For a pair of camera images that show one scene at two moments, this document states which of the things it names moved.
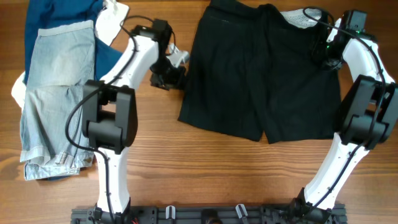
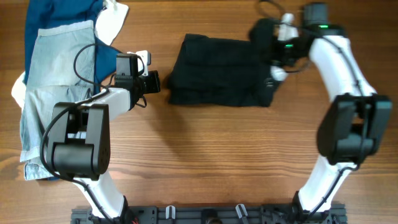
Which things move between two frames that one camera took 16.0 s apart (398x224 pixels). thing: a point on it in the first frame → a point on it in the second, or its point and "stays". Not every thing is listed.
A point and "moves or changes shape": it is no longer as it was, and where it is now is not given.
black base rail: [212, 214] stays
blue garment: [50, 14] stays
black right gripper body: [329, 62] → [262, 37]
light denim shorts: [52, 141] stays
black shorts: [249, 74] moves or changes shape
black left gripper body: [165, 71] → [149, 83]
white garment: [109, 20] stays
